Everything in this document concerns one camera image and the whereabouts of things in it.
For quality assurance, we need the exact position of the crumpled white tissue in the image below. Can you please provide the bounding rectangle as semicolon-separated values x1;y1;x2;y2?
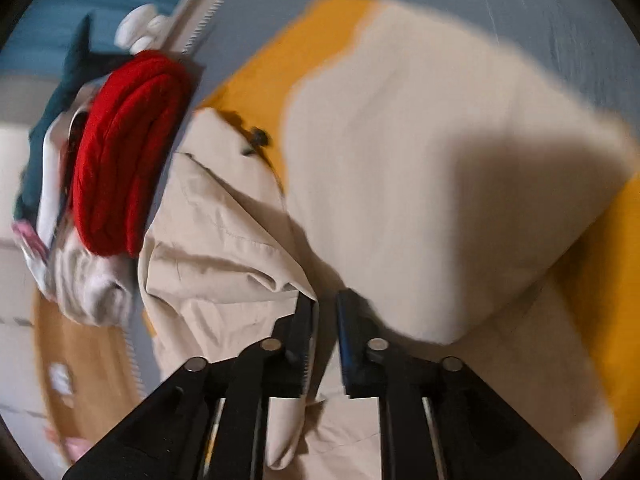
47;362;77;397

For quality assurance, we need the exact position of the white folded pillow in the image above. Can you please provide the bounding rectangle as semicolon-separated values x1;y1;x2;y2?
37;110;76;253

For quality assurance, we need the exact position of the pink and white cloth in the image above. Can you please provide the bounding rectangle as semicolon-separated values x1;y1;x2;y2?
12;220;52;283

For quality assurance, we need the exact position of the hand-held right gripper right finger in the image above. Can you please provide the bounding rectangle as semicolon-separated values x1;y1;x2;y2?
335;289;583;480

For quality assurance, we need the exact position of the cream folded blanket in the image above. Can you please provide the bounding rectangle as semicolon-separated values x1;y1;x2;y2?
50;240;137;328

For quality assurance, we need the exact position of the beige and mustard hooded jacket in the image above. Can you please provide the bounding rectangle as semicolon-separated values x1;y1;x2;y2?
137;0;640;480

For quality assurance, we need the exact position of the white plush toy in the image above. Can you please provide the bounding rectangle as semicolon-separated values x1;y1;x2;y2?
114;4;173;54

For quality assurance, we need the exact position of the small pink item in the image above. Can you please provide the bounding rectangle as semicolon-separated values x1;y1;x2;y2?
45;425;97;462

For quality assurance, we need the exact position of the dark teal shark plush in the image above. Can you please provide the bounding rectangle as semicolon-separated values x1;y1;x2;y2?
12;12;132;221

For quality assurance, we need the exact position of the wooden bed frame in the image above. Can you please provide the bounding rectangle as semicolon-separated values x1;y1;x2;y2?
30;285;146;448

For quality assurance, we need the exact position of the black and white patterned cloth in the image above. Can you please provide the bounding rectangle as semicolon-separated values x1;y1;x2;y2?
60;110;92;211

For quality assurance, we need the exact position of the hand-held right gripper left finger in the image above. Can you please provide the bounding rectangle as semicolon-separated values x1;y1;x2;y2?
62;292;321;480

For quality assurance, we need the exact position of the red folded blanket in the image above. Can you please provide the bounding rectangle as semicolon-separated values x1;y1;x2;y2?
70;50;196;258

